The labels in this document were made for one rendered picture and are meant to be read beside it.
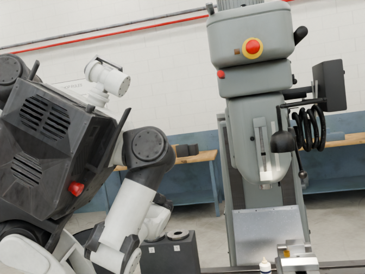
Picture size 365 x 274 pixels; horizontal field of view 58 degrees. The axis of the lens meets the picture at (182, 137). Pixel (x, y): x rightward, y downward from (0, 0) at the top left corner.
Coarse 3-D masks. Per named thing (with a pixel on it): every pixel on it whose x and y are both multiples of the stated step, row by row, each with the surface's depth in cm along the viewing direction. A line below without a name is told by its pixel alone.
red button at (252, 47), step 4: (252, 40) 93; (256, 40) 93; (248, 44) 93; (252, 44) 92; (256, 44) 92; (248, 48) 93; (252, 48) 93; (256, 48) 92; (248, 52) 94; (252, 52) 93; (256, 52) 93
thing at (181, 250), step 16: (144, 240) 131; (160, 240) 130; (176, 240) 128; (192, 240) 128; (144, 256) 129; (160, 256) 128; (176, 256) 127; (192, 256) 126; (144, 272) 130; (160, 272) 129; (176, 272) 128; (192, 272) 127
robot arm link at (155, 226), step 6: (162, 210) 106; (168, 210) 107; (162, 216) 103; (168, 216) 107; (144, 222) 98; (150, 222) 99; (156, 222) 100; (162, 222) 101; (150, 228) 99; (156, 228) 100; (162, 228) 105; (150, 234) 100; (156, 234) 101
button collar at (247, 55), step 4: (248, 40) 95; (244, 44) 96; (260, 44) 95; (244, 48) 96; (260, 48) 95; (244, 52) 96; (260, 52) 95; (248, 56) 96; (252, 56) 96; (256, 56) 95
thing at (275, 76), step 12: (276, 60) 106; (288, 60) 105; (228, 72) 108; (240, 72) 108; (252, 72) 107; (264, 72) 107; (276, 72) 106; (288, 72) 105; (228, 84) 109; (240, 84) 108; (252, 84) 108; (264, 84) 107; (276, 84) 106; (288, 84) 106; (228, 96) 110
